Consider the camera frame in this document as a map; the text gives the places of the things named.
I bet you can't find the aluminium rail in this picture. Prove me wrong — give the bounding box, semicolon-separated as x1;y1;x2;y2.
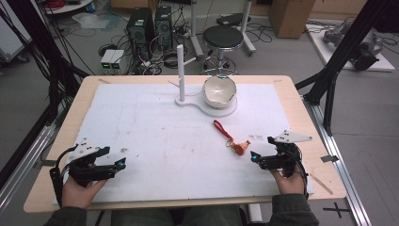
302;93;373;226
0;123;57;218

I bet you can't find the white table leg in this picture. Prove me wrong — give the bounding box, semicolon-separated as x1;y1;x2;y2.
247;202;263;224

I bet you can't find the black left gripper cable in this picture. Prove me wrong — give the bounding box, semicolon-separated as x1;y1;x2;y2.
49;144;79;206

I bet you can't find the tangle of floor cables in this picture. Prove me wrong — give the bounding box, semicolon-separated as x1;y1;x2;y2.
97;22;205;76

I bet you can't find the person's leg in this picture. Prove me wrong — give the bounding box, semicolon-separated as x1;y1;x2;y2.
180;205;245;226
110;207;178;226

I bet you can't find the black computer tower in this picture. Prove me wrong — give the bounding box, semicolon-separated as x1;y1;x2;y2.
126;7;156;60
153;5;173;51

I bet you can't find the person's right hand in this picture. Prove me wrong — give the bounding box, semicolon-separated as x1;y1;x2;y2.
270;165;306;196

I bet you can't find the round white table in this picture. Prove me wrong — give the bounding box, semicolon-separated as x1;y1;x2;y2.
40;0;96;16

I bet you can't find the person's left leg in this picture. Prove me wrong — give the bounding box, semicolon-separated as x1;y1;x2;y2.
110;207;178;226

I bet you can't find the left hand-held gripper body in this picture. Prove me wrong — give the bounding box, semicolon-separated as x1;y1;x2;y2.
66;137;117;188

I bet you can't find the red strap orange keychain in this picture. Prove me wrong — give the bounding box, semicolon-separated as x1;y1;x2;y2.
213;120;252;156

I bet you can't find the white platform board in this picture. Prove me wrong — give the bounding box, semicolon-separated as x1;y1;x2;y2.
305;24;396;73

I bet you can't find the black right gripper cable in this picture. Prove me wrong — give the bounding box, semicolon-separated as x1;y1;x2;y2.
293;147;311;200

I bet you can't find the black metal frame stand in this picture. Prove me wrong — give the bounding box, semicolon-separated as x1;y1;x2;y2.
295;0;399;137
0;0;90;126

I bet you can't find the grey tape piece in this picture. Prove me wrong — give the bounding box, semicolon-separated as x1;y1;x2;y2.
320;154;341;164

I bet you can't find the brown wooden cabinet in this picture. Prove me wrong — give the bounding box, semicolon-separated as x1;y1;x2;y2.
268;0;316;40

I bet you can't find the white shell bowl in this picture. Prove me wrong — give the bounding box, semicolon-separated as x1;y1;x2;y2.
201;74;238;109

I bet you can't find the white foam board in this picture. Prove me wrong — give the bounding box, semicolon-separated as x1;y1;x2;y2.
60;82;315;204

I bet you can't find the grey robot equipment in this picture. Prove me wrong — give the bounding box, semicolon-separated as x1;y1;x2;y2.
323;22;384;72

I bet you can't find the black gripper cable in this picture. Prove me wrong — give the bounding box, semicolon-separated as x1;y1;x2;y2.
49;144;79;206
293;147;311;200

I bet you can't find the white peg stand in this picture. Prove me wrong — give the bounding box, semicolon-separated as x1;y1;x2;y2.
168;43;238;119

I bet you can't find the person's left hand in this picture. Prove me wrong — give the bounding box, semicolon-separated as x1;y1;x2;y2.
61;175;108;210

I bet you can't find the clear plastic sheet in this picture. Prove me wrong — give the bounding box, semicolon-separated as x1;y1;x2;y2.
72;11;121;32

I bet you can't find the person's right leg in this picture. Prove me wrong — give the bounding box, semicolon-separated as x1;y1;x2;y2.
180;205;245;226

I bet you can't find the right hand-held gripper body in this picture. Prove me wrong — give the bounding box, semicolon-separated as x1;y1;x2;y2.
266;129;313;179

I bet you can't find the thin wooden stick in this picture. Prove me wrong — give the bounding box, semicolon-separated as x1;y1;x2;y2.
310;173;334;196

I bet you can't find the white box green display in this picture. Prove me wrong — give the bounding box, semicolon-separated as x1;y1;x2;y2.
109;49;126;72
100;49;117;71

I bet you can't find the black round stool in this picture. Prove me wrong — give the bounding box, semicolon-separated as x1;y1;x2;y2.
200;24;246;75

